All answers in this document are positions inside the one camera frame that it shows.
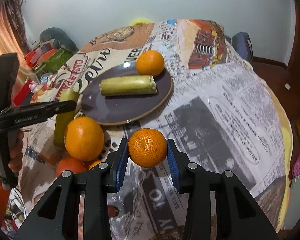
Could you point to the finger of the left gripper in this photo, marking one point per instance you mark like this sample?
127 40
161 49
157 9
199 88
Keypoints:
26 115

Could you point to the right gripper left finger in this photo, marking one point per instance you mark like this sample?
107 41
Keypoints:
55 216

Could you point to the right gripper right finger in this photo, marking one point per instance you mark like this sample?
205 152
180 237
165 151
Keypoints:
238 214

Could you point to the green sugarcane piece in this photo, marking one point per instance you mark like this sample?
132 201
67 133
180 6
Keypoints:
63 119

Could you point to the small mandarin orange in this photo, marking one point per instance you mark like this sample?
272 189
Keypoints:
147 147

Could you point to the large orange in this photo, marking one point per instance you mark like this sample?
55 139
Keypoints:
84 139

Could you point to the person's left hand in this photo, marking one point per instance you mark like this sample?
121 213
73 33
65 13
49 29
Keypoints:
16 153

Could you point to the red gift box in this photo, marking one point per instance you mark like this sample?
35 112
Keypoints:
22 93

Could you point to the pink rabbit toy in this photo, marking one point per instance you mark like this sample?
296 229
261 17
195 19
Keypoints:
34 87

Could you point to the orange curtain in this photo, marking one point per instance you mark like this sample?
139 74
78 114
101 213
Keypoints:
8 44

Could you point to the red tomato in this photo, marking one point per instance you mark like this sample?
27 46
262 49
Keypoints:
71 164

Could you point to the green storage box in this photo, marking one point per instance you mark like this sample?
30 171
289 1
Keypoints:
54 62

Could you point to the dark purple plate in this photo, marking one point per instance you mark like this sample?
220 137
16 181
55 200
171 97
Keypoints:
118 110

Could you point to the grey plush pillow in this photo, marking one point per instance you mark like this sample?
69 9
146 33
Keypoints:
58 34

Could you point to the retro print tablecloth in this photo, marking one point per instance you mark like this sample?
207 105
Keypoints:
220 113

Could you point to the orange on plate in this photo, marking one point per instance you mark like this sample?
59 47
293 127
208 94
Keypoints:
151 63

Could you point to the yellow foam chair back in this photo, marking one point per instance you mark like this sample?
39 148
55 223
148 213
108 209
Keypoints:
140 22

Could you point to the blue backpack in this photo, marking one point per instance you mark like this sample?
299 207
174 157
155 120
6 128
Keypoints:
242 44

